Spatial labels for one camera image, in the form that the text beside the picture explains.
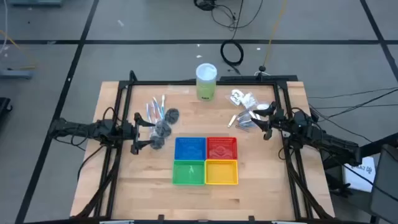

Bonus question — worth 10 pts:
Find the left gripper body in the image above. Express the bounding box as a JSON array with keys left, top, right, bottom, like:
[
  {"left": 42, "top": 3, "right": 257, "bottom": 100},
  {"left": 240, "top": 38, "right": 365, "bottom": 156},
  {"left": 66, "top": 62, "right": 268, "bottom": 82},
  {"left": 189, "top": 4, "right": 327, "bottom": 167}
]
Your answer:
[{"left": 120, "top": 112, "right": 141, "bottom": 156}]

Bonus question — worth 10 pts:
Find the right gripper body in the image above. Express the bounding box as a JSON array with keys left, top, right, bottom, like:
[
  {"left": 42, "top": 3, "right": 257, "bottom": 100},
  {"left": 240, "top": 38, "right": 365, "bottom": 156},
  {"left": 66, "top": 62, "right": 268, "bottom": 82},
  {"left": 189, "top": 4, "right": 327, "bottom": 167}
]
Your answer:
[{"left": 263, "top": 101, "right": 286, "bottom": 141}]

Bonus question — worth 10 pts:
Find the black flat panel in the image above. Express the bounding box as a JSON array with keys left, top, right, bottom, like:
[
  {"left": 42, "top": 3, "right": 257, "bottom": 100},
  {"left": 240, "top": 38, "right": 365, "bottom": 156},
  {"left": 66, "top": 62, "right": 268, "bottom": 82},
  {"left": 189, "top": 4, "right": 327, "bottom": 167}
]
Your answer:
[{"left": 219, "top": 74, "right": 299, "bottom": 83}]

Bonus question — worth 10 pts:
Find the blue plastic basket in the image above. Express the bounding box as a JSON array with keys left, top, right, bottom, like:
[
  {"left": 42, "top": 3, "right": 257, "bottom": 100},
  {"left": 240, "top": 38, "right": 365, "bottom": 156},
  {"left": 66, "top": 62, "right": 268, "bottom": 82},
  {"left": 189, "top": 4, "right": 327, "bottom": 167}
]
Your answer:
[{"left": 174, "top": 137, "right": 207, "bottom": 161}]

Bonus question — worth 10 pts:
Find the clear tape patch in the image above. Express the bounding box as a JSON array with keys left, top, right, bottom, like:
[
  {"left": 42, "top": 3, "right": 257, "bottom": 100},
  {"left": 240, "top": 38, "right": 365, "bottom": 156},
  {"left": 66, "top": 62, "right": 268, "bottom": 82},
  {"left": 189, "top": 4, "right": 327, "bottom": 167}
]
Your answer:
[{"left": 167, "top": 85, "right": 190, "bottom": 95}]

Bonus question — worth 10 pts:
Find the green plastic basket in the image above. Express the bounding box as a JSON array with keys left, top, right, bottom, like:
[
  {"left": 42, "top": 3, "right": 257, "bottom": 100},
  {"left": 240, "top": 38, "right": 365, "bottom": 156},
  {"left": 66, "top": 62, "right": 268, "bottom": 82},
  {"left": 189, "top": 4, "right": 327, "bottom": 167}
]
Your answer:
[{"left": 172, "top": 159, "right": 206, "bottom": 186}]

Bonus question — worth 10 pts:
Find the red plastic basket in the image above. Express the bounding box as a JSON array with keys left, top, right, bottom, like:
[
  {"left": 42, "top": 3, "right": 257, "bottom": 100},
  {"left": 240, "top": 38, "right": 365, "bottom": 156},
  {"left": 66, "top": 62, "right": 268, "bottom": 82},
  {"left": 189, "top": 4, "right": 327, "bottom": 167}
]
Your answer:
[{"left": 206, "top": 136, "right": 238, "bottom": 161}]

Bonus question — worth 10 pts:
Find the yellow plastic basket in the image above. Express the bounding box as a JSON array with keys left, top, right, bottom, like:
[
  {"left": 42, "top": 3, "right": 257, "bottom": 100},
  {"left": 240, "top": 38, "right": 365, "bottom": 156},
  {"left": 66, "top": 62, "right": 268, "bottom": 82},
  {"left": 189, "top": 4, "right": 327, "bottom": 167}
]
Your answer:
[{"left": 205, "top": 159, "right": 239, "bottom": 186}]

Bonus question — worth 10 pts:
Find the green disinfecting wipes canister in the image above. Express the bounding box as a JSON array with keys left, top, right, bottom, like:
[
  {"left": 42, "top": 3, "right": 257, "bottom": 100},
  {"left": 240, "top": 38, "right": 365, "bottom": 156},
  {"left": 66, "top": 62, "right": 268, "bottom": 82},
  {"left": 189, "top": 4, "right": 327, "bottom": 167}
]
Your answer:
[{"left": 195, "top": 63, "right": 218, "bottom": 102}]

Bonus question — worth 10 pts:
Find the black caster base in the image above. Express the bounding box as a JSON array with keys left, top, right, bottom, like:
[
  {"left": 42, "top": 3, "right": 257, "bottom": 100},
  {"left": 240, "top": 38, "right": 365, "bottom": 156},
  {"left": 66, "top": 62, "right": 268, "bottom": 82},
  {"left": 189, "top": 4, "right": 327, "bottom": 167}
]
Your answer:
[{"left": 325, "top": 174, "right": 354, "bottom": 198}]

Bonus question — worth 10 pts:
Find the white printed box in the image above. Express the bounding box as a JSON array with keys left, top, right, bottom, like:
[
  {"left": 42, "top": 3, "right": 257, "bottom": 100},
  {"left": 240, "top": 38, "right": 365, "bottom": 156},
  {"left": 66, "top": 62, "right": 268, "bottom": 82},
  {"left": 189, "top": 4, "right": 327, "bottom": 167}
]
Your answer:
[{"left": 341, "top": 156, "right": 377, "bottom": 193}]

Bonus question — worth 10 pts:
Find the black diagonal beam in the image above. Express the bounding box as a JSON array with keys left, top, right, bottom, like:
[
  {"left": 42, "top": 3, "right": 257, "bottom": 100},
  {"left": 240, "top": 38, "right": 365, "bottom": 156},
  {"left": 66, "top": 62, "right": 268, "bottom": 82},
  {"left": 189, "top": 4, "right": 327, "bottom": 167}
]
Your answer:
[{"left": 359, "top": 133, "right": 398, "bottom": 158}]

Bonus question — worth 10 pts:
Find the dark grey chair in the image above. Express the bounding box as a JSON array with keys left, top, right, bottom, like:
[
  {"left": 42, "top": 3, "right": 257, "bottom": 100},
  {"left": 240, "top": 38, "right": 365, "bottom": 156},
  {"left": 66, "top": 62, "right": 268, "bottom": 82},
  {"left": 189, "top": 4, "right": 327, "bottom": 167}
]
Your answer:
[{"left": 369, "top": 143, "right": 398, "bottom": 224}]

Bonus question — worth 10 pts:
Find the grey-blue floor base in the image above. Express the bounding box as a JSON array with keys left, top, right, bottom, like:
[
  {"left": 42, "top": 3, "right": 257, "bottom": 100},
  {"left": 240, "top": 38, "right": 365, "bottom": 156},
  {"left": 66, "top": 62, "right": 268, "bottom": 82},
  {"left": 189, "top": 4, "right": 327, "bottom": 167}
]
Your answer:
[
  {"left": 9, "top": 0, "right": 63, "bottom": 7},
  {"left": 0, "top": 70, "right": 34, "bottom": 80}
]

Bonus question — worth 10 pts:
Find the black floor object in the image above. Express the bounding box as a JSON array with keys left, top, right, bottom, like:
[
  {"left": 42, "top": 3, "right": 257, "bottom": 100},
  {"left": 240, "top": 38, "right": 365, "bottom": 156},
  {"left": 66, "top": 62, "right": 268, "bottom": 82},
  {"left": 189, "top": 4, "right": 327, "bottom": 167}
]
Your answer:
[{"left": 0, "top": 97, "right": 13, "bottom": 121}]

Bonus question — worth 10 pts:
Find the black aluminium rig frame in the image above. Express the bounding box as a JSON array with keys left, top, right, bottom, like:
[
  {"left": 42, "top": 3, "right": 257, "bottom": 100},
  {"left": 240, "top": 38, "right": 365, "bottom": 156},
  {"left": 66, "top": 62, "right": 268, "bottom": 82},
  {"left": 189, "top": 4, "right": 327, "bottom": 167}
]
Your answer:
[{"left": 73, "top": 70, "right": 335, "bottom": 224}]

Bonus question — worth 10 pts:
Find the black coiled floor cable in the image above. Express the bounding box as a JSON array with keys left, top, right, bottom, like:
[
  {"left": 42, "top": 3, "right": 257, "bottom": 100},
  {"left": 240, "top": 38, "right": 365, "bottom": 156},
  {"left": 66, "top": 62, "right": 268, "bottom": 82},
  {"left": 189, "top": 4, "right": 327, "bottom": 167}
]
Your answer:
[{"left": 220, "top": 39, "right": 245, "bottom": 67}]

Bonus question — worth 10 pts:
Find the yellow hanging cable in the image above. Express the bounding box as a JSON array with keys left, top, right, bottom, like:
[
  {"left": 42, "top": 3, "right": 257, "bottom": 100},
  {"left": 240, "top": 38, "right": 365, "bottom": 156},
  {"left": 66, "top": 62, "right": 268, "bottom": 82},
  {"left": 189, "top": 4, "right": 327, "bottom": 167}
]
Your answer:
[{"left": 262, "top": 0, "right": 289, "bottom": 68}]

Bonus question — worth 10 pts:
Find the thin black floor cable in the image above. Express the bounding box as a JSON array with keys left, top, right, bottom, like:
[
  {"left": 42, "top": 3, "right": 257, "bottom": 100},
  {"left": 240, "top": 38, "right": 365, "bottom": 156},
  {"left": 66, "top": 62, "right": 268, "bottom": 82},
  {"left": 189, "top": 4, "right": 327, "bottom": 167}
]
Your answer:
[{"left": 211, "top": 0, "right": 264, "bottom": 41}]

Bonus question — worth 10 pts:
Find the thick black floor cable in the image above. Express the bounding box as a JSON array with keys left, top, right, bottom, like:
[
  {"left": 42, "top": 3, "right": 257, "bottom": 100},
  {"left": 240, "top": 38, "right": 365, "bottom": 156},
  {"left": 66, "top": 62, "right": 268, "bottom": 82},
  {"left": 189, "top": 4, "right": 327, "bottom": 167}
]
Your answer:
[{"left": 323, "top": 88, "right": 398, "bottom": 121}]

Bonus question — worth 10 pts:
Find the black cable bundle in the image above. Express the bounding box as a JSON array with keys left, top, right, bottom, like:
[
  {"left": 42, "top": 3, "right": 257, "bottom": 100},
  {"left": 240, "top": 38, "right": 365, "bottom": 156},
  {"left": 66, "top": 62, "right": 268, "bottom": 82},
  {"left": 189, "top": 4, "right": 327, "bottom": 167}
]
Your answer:
[{"left": 193, "top": 0, "right": 218, "bottom": 12}]

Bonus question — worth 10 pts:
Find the yellow floor cable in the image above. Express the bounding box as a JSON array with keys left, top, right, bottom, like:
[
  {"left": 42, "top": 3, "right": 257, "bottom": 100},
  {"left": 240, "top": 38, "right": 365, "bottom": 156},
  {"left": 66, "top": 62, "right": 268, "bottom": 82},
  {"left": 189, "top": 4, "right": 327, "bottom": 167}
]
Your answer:
[{"left": 0, "top": 29, "right": 37, "bottom": 71}]

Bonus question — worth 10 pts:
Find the white floor cable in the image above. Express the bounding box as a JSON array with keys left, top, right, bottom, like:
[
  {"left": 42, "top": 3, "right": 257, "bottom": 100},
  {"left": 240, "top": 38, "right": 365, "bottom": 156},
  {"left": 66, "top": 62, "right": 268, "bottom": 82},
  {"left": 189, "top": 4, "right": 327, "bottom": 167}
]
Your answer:
[{"left": 0, "top": 0, "right": 9, "bottom": 58}]

